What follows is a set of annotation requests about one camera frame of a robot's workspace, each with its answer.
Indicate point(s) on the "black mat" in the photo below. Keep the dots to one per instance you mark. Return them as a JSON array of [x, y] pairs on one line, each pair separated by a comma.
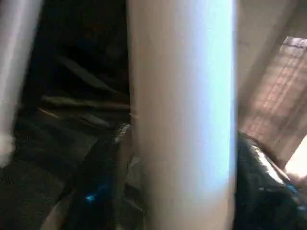
[[62, 143]]

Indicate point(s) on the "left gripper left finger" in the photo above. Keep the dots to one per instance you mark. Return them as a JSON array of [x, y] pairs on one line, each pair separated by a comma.
[[98, 182]]

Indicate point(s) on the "white plastic table leg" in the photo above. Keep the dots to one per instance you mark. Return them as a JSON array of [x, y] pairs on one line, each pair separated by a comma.
[[182, 115], [17, 72]]

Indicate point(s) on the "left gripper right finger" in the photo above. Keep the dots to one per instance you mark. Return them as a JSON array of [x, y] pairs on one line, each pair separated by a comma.
[[264, 191]]

